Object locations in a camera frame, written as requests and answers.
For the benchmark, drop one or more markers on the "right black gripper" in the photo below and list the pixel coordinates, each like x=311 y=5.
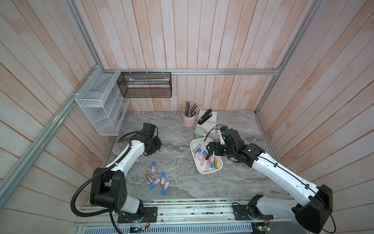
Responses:
x=217 y=146

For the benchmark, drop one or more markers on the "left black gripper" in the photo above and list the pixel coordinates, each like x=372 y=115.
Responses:
x=159 y=144

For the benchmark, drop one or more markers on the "pink lip gloss tube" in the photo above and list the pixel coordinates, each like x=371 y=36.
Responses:
x=207 y=165

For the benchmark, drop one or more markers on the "white storage tray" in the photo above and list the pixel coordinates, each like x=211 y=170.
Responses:
x=204 y=144

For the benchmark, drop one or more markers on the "blue pink lipstick top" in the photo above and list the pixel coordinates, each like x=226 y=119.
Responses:
x=198 y=153

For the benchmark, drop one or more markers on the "silver lipstick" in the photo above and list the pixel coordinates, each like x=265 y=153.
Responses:
x=196 y=148

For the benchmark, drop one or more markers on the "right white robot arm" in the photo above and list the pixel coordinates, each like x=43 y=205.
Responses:
x=311 y=205

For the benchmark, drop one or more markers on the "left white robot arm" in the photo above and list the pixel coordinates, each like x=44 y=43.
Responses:
x=108 y=188

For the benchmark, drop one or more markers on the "blue pink lipstick bottom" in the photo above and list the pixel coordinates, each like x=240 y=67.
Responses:
x=155 y=183

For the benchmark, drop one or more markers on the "white notebook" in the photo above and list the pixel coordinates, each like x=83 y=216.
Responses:
x=210 y=123

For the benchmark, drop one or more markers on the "green pencil sharpener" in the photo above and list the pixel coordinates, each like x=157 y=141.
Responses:
x=199 y=132

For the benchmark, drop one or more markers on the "black stapler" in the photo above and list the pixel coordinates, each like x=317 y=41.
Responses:
x=207 y=115

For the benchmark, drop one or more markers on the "pink pen cup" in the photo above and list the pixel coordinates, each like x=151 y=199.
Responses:
x=188 y=121

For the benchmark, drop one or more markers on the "brown clear lip gloss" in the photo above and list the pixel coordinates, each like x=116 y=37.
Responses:
x=149 y=178

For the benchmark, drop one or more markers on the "pens in cup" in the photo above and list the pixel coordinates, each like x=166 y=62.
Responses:
x=189 y=109

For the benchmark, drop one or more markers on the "black mesh wall basket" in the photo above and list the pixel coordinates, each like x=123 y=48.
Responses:
x=145 y=84

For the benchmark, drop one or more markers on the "white wire mesh shelf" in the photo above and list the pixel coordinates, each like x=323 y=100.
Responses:
x=101 y=100

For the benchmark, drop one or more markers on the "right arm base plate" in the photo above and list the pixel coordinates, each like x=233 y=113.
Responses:
x=246 y=212

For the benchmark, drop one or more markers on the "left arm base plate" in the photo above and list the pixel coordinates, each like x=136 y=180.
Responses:
x=143 y=215

